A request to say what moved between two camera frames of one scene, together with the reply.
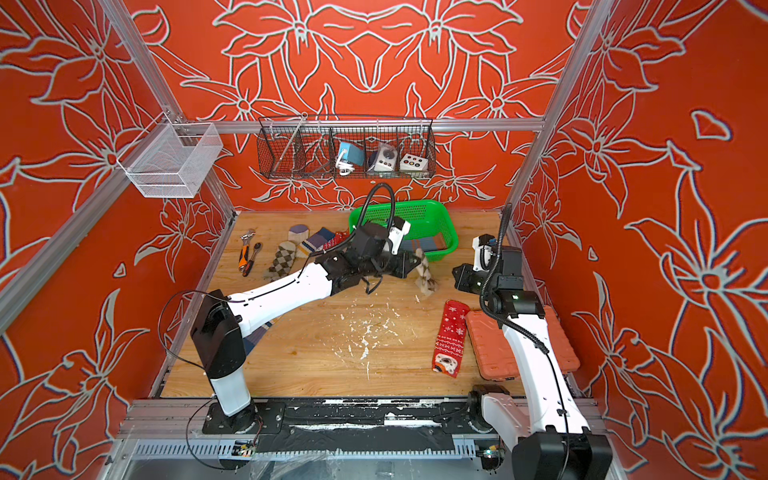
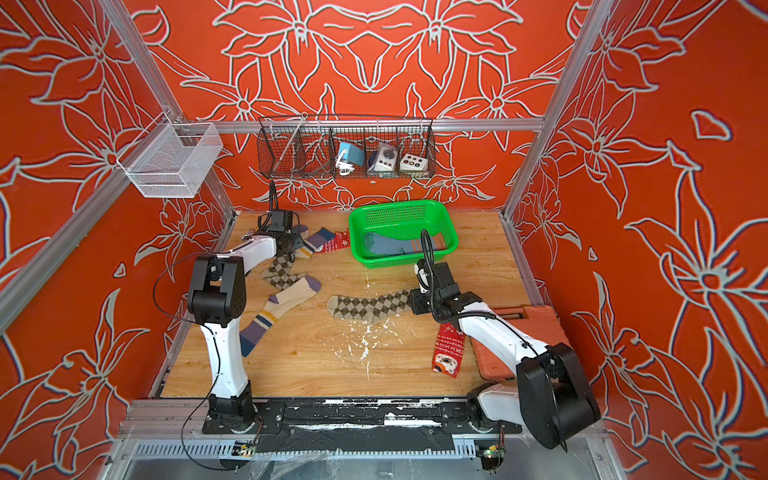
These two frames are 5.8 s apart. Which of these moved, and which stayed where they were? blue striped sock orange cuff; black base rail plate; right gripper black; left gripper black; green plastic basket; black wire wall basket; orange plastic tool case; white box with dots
Moved: right gripper black; left gripper black
Stayed: white box with dots; blue striped sock orange cuff; green plastic basket; orange plastic tool case; black wire wall basket; black base rail plate
